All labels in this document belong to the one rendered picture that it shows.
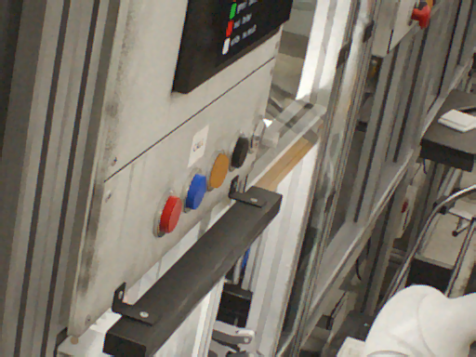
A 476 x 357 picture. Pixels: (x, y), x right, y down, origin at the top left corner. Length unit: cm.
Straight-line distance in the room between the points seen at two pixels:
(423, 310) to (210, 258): 60
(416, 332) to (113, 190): 80
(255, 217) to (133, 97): 34
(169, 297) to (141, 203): 9
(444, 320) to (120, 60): 87
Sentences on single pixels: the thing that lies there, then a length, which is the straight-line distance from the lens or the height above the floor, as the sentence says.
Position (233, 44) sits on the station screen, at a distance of 95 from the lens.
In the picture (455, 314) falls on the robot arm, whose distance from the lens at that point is 158.
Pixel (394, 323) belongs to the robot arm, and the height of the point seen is 111.
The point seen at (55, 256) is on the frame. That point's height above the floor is 145.
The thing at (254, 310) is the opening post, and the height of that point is 102.
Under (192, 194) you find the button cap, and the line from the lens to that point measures 102.
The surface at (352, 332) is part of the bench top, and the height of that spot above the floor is 68.
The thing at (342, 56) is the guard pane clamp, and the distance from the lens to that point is 161.
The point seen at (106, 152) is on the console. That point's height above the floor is 151.
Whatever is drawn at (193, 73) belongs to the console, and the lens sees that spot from 91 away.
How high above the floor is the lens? 181
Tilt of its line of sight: 21 degrees down
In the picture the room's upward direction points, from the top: 11 degrees clockwise
